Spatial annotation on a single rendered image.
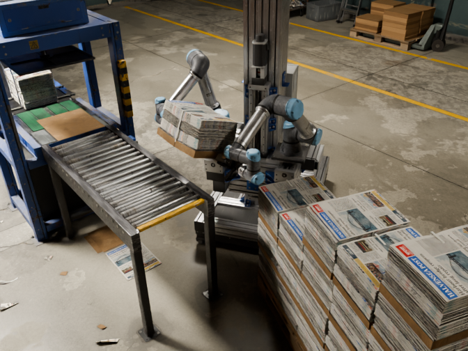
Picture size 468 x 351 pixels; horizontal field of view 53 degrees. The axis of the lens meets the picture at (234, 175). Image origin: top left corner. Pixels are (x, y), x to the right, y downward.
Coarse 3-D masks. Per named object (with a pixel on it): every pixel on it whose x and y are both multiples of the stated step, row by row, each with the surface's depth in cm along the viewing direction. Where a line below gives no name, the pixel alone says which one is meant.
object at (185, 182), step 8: (112, 128) 358; (120, 136) 346; (128, 144) 338; (136, 144) 335; (144, 152) 325; (152, 160) 315; (160, 160) 315; (160, 168) 309; (168, 168) 306; (176, 176) 297; (184, 184) 289; (192, 184) 289; (200, 192) 281; (208, 200) 274; (200, 208) 284; (208, 208) 276; (208, 216) 279
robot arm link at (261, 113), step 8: (272, 96) 268; (264, 104) 267; (256, 112) 267; (264, 112) 267; (256, 120) 264; (264, 120) 268; (248, 128) 262; (256, 128) 264; (240, 136) 260; (248, 136) 260; (240, 144) 258; (248, 144) 261; (224, 152) 259; (232, 152) 256; (240, 152) 254
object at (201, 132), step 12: (192, 120) 262; (204, 120) 257; (216, 120) 263; (228, 120) 271; (192, 132) 262; (204, 132) 260; (216, 132) 266; (228, 132) 273; (192, 144) 263; (204, 144) 263; (216, 144) 269; (228, 144) 276
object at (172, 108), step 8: (168, 104) 277; (176, 104) 274; (184, 104) 280; (192, 104) 286; (200, 104) 291; (168, 112) 278; (176, 112) 271; (168, 120) 278; (176, 120) 272; (160, 128) 283; (168, 128) 279
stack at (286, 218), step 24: (264, 192) 275; (288, 192) 274; (312, 192) 273; (264, 216) 282; (288, 216) 255; (264, 240) 290; (288, 240) 253; (264, 264) 302; (288, 264) 258; (312, 264) 229; (264, 288) 310; (336, 288) 209; (288, 312) 274; (312, 312) 238; (336, 312) 213; (288, 336) 285; (312, 336) 246; (336, 336) 218; (360, 336) 197
